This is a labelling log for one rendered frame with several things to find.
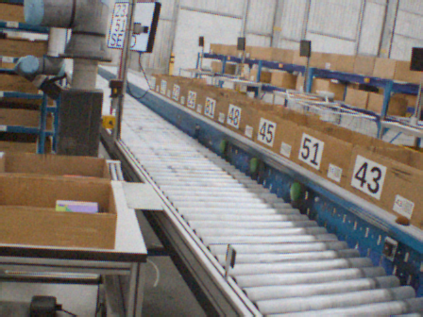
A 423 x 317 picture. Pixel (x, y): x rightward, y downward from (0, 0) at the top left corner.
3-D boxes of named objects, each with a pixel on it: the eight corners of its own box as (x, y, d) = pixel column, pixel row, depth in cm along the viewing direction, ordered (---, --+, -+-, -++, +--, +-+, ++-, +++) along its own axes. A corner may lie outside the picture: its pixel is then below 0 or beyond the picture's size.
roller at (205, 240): (192, 248, 144) (194, 233, 143) (331, 244, 163) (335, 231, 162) (196, 256, 140) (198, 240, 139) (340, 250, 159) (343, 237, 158)
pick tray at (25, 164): (3, 176, 168) (4, 151, 166) (103, 183, 180) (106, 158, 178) (-9, 202, 142) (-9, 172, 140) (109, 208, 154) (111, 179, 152)
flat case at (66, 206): (52, 227, 122) (52, 223, 122) (56, 205, 140) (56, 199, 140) (102, 230, 126) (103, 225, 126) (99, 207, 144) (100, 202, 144)
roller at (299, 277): (222, 290, 121) (225, 273, 120) (378, 277, 140) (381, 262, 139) (229, 299, 116) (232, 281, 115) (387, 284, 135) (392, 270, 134)
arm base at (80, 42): (61, 53, 181) (64, 28, 180) (65, 56, 200) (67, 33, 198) (109, 58, 186) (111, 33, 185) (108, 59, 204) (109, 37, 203)
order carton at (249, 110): (224, 128, 273) (228, 99, 269) (269, 132, 284) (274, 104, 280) (253, 142, 237) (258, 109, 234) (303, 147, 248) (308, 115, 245)
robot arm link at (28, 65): (43, 56, 232) (40, 59, 243) (21, 53, 226) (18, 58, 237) (42, 74, 232) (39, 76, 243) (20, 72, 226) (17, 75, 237)
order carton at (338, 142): (291, 163, 202) (297, 124, 199) (346, 166, 213) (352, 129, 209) (344, 191, 167) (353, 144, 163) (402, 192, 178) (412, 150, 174)
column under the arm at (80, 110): (44, 168, 187) (50, 88, 180) (49, 154, 212) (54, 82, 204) (107, 173, 195) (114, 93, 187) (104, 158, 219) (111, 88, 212)
